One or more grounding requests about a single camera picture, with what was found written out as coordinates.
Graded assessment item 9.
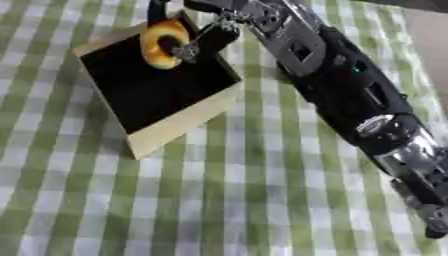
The tan cardboard box black inside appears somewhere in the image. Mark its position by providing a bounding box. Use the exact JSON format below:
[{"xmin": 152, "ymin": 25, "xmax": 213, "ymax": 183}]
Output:
[{"xmin": 71, "ymin": 9, "xmax": 245, "ymax": 161}]

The yellow toy donut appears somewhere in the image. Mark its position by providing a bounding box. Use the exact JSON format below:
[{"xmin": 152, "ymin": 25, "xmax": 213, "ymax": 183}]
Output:
[{"xmin": 138, "ymin": 19, "xmax": 195, "ymax": 71}]

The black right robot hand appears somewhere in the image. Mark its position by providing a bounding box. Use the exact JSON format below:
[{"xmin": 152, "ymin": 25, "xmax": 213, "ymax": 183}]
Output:
[{"xmin": 145, "ymin": 0, "xmax": 259, "ymax": 64}]

